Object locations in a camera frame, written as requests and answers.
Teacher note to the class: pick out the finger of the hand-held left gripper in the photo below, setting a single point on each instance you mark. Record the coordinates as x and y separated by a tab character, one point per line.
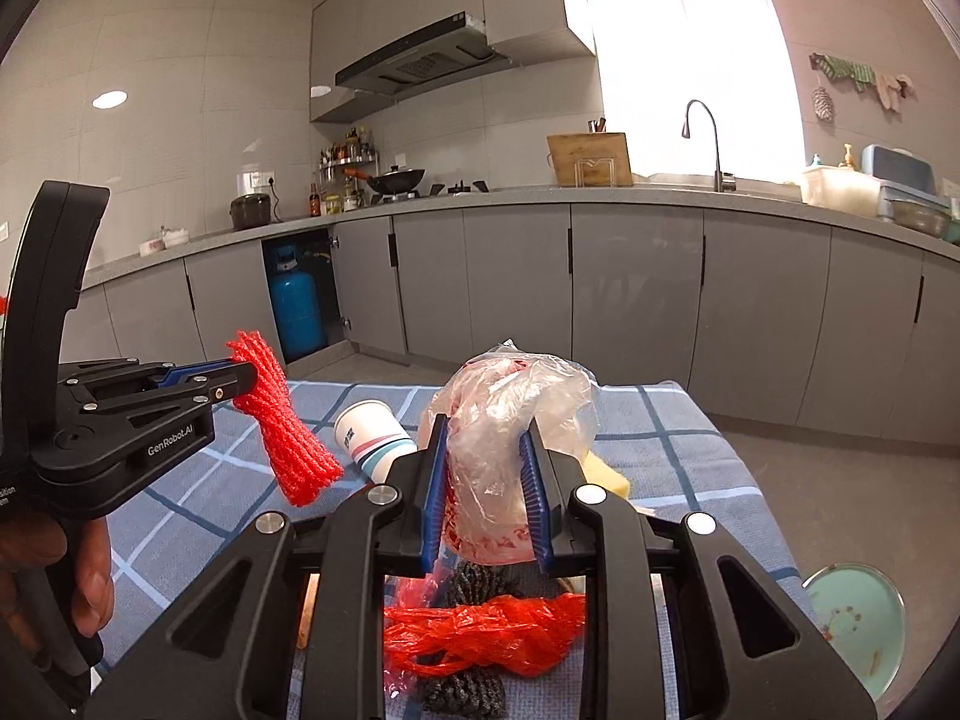
225	390
195	373

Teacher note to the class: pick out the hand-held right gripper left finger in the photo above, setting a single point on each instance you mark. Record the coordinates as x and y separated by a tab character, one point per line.
435	487

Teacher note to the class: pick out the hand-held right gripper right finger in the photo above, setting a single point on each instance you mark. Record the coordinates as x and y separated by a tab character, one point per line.
534	495

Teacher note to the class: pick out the red foam mesh net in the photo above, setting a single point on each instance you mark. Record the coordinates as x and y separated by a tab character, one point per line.
289	435

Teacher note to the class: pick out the white paper cup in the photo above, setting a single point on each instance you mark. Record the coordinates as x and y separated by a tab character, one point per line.
371	435

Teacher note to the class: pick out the clear plastic bag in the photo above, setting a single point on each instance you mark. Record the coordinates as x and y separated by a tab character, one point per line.
487	420

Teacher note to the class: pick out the steel wool scourer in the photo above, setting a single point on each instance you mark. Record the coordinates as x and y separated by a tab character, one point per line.
465	694
480	585

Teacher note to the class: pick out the red plastic bag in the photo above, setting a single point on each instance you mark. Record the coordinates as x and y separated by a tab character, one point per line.
480	630

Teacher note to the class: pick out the pale green bin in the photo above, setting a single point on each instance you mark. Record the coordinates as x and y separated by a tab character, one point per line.
855	607

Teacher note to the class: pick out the person's left hand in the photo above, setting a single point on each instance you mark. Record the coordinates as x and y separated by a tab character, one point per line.
90	577

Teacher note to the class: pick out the yellow sponge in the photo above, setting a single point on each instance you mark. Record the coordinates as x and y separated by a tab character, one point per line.
611	476

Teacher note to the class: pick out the blue gas cylinder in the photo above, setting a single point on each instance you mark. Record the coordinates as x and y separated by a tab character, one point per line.
296	307

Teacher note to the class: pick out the blue plaid tablecloth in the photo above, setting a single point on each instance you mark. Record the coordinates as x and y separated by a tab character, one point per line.
675	480

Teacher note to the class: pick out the dark rice cooker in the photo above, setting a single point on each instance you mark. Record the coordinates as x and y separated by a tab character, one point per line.
249	214

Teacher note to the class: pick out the dark sauce bottle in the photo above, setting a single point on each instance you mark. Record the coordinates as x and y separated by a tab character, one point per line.
314	202

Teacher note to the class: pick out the glass seasoning jar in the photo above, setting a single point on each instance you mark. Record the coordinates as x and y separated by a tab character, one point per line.
331	205

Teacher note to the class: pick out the grey base cabinets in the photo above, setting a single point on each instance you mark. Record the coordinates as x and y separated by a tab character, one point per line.
637	277

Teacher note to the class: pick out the metal spice rack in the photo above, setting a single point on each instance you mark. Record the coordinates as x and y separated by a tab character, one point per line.
349	154

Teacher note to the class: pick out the black wok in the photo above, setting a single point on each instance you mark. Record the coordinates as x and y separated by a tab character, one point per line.
397	180

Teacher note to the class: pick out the gas stove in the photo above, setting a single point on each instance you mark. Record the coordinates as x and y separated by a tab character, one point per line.
457	188

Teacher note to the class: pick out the wooden cutting board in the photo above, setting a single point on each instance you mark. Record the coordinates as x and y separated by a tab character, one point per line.
589	150

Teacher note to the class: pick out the utensil holder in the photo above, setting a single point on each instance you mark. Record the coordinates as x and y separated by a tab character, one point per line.
597	126

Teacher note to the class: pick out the metal gooseneck faucet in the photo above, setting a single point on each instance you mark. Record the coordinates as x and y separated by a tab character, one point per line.
718	161

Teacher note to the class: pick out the black range hood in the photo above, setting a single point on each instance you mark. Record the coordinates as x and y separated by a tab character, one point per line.
420	60

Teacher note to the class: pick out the white plastic container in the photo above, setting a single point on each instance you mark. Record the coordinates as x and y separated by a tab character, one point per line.
840	191

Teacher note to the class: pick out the bright window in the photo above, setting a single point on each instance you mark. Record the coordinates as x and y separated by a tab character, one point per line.
690	52

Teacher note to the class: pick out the hanging mesh scrubber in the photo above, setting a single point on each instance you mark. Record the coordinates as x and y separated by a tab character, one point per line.
823	103

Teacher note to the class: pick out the green striped hanging cloth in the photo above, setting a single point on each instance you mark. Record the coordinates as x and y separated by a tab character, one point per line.
844	69

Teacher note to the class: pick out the beige hanging gloves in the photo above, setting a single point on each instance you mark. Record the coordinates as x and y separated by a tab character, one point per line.
894	91

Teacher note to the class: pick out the white wall outlet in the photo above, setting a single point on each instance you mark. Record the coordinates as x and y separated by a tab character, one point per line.
255	182

